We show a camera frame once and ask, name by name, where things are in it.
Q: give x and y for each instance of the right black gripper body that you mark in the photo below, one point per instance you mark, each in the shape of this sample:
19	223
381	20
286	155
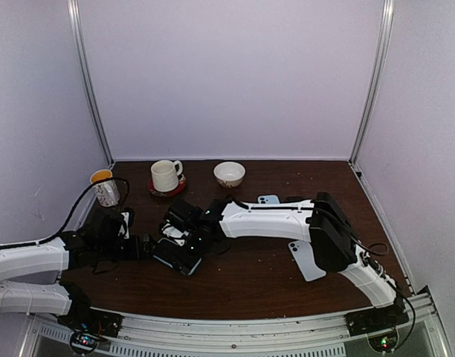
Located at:
199	248

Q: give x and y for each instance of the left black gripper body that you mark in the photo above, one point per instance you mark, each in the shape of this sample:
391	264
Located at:
134	253

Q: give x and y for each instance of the purple phone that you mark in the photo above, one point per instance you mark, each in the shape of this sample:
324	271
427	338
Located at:
291	199

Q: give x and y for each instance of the white phone from blue case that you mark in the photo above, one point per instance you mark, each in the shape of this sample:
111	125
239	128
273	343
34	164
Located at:
303	256

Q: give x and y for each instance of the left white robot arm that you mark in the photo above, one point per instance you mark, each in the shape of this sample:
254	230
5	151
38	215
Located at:
105	237

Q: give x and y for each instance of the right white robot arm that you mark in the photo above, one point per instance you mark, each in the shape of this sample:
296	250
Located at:
320	223

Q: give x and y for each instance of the white mug orange inside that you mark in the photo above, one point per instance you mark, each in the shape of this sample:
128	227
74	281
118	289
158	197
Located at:
105	189

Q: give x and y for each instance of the red patterned coaster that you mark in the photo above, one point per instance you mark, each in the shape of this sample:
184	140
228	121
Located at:
182	183

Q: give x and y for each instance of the cream ribbed mug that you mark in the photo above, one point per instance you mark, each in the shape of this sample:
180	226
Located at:
165	175

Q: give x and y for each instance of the white ceramic bowl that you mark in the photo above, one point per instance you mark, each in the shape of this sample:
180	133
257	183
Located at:
229	174

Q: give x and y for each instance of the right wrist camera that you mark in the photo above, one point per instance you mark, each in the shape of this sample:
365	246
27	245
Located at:
167	231

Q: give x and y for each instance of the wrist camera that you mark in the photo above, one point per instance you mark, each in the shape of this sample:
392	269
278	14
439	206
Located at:
167	231
128	219

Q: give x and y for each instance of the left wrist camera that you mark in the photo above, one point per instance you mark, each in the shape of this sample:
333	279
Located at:
128	219

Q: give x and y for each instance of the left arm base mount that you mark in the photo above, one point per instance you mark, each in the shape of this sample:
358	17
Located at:
89	326

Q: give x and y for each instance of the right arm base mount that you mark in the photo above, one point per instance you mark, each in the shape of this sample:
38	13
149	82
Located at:
379	325

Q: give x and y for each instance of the front aluminium rail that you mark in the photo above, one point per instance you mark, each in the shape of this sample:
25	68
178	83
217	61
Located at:
318	335

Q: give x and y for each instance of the left aluminium frame post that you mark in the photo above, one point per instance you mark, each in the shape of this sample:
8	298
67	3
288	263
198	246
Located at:
77	30

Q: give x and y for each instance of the aluminium frame post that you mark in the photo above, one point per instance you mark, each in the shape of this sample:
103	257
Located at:
77	30
382	46

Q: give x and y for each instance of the right aluminium frame post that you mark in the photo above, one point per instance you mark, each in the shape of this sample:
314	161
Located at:
382	46

